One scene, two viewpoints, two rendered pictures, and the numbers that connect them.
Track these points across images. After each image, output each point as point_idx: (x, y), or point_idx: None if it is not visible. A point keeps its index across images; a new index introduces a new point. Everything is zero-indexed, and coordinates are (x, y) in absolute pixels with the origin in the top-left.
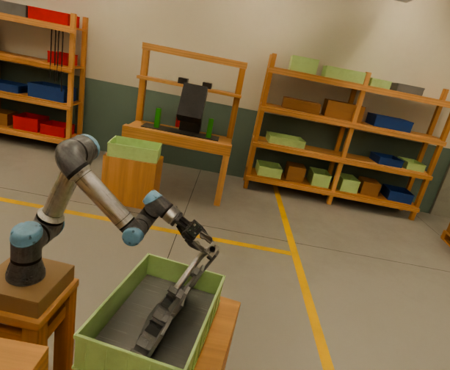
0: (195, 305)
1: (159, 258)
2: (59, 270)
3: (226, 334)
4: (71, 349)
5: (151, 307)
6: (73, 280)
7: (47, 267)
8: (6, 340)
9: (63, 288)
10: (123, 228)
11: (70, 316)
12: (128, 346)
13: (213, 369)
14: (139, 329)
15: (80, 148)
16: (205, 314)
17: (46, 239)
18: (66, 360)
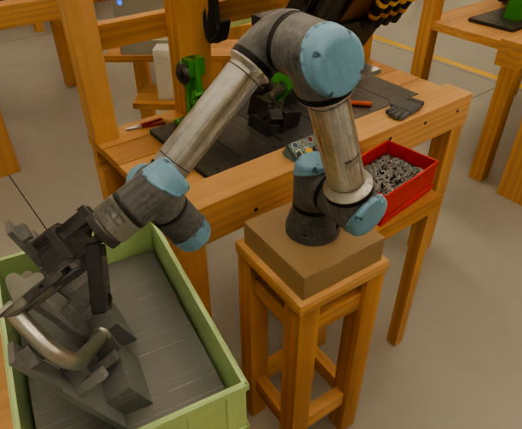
0: (77, 426)
1: (213, 395)
2: (301, 258)
3: None
4: (289, 392)
5: (147, 356)
6: (301, 298)
7: (318, 250)
8: (215, 200)
9: (281, 277)
10: None
11: (285, 335)
12: (115, 290)
13: None
14: (125, 315)
15: (264, 24)
16: (45, 423)
17: (310, 195)
18: (281, 386)
